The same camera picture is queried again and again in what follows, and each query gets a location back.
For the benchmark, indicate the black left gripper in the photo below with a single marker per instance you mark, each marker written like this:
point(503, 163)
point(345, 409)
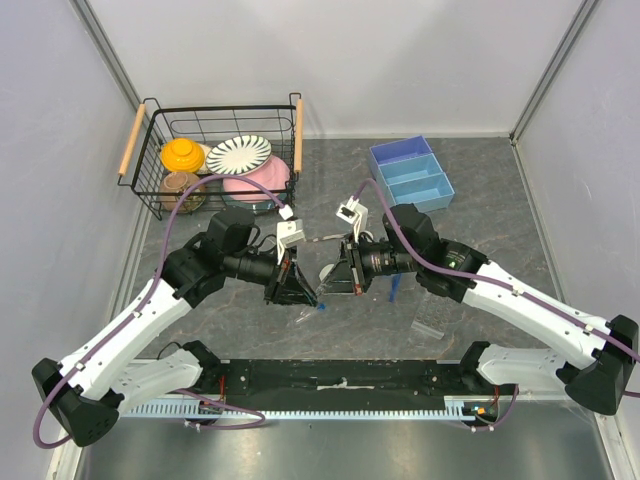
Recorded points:
point(287, 285)

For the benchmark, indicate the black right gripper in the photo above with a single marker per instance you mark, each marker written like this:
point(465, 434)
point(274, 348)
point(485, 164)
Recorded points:
point(340, 279)

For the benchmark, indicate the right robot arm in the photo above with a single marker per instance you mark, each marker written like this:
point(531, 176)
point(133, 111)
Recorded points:
point(586, 356)

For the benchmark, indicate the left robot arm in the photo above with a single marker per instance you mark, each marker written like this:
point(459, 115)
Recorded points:
point(90, 389)

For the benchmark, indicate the white dome lid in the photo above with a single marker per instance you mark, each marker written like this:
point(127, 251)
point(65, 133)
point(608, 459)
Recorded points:
point(325, 272)

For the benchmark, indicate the small white cup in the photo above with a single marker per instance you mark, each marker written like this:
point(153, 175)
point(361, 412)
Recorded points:
point(368, 235)

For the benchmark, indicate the clear acrylic tube rack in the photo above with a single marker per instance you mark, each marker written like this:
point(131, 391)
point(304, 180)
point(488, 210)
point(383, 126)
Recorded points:
point(431, 316)

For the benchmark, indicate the pink plate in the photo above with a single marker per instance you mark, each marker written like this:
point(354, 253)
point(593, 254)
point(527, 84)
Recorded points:
point(273, 175)

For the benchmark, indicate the light blue front bin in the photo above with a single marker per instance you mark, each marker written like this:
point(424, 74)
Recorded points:
point(429, 193)

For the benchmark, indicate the striped white plate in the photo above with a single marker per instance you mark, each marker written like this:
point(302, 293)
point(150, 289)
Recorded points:
point(239, 155)

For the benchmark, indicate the brown ceramic bowl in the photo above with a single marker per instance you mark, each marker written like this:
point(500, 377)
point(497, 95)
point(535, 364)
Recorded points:
point(173, 187)

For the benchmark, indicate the cream bowl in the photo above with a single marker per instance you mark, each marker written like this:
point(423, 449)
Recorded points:
point(203, 169)

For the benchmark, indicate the yellow bowl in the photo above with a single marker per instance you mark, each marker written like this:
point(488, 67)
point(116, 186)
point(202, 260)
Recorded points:
point(182, 155)

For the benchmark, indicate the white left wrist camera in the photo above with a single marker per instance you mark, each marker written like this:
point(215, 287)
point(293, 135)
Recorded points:
point(289, 231)

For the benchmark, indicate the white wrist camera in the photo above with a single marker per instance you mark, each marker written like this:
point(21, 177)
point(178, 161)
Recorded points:
point(355, 214)
point(289, 231)

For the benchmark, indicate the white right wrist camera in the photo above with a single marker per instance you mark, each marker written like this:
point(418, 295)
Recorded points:
point(355, 214)

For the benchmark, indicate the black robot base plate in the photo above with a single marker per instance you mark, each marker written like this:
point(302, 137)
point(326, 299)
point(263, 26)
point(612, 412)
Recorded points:
point(340, 384)

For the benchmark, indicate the black wire basket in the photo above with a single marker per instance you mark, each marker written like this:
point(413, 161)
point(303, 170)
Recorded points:
point(142, 171)

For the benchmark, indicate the light blue cable duct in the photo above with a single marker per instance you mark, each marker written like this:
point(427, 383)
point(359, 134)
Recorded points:
point(190, 409)

